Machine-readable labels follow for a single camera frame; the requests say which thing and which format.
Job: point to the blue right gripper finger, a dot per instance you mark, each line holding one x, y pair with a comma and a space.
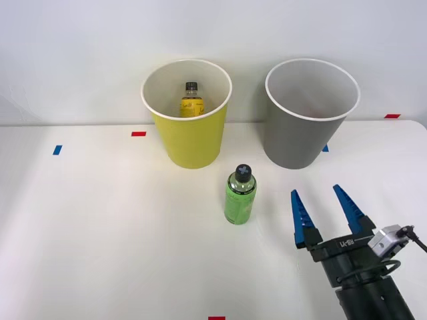
302, 220
353, 210

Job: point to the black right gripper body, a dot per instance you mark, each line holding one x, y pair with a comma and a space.
347, 256

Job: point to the yellow plastic bottle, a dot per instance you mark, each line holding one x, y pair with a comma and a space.
192, 105

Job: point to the silver-grey and black right arm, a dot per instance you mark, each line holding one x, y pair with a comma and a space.
373, 296

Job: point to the green plastic bottle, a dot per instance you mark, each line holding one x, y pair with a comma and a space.
239, 203

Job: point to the grey plastic waste bin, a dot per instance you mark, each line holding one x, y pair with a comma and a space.
293, 140

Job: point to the yellow-green plastic waste bin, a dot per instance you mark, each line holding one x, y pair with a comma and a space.
193, 143

